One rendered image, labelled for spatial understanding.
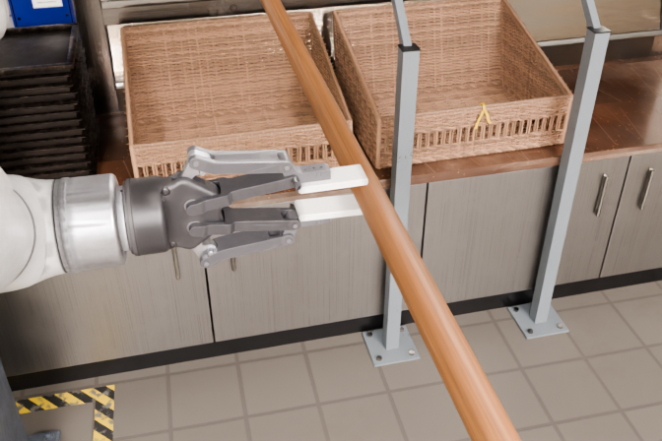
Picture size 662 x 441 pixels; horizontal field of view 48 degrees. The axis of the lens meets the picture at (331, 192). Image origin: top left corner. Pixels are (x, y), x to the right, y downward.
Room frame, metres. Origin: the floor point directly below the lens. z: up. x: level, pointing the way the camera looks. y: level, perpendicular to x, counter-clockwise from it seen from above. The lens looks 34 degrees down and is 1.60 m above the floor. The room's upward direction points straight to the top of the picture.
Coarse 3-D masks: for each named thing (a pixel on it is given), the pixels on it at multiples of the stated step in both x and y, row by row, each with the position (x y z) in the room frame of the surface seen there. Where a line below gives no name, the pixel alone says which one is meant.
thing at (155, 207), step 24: (144, 192) 0.57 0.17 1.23; (168, 192) 0.58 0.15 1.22; (192, 192) 0.58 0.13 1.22; (216, 192) 0.59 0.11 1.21; (144, 216) 0.55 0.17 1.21; (168, 216) 0.57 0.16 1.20; (192, 216) 0.58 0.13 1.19; (216, 216) 0.58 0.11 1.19; (144, 240) 0.54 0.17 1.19; (168, 240) 0.55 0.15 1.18; (192, 240) 0.58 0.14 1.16
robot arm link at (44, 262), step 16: (16, 176) 0.56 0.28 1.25; (16, 192) 0.51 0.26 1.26; (32, 192) 0.54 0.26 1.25; (48, 192) 0.55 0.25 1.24; (32, 208) 0.52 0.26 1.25; (48, 208) 0.54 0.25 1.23; (48, 224) 0.53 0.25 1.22; (48, 240) 0.52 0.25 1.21; (32, 256) 0.49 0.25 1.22; (48, 256) 0.52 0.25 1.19; (32, 272) 0.50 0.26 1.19; (48, 272) 0.52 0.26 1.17; (64, 272) 0.53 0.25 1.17; (16, 288) 0.50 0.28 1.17
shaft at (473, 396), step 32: (288, 32) 1.02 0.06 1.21; (320, 96) 0.81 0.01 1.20; (352, 160) 0.66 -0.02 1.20; (384, 192) 0.61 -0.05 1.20; (384, 224) 0.55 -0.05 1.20; (384, 256) 0.52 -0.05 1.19; (416, 256) 0.50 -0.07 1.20; (416, 288) 0.46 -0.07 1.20; (416, 320) 0.44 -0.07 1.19; (448, 320) 0.42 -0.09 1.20; (448, 352) 0.39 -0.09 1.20; (448, 384) 0.37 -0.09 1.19; (480, 384) 0.36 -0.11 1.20; (480, 416) 0.33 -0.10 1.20
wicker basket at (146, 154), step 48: (144, 48) 1.96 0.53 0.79; (192, 48) 1.99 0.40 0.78; (240, 48) 2.02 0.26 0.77; (144, 96) 1.92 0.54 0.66; (192, 96) 1.95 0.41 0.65; (240, 96) 1.97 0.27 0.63; (288, 96) 2.01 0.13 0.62; (336, 96) 1.77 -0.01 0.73; (144, 144) 1.52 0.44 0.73; (192, 144) 1.54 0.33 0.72; (240, 144) 1.58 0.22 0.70; (288, 144) 1.60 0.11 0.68
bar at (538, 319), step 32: (608, 32) 1.68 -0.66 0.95; (416, 64) 1.56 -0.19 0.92; (416, 96) 1.57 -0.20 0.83; (576, 96) 1.69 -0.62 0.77; (576, 128) 1.67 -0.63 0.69; (576, 160) 1.67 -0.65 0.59; (544, 256) 1.69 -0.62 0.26; (544, 288) 1.67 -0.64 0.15; (384, 320) 1.58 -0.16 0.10; (544, 320) 1.67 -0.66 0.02; (384, 352) 1.55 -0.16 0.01; (416, 352) 1.55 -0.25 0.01
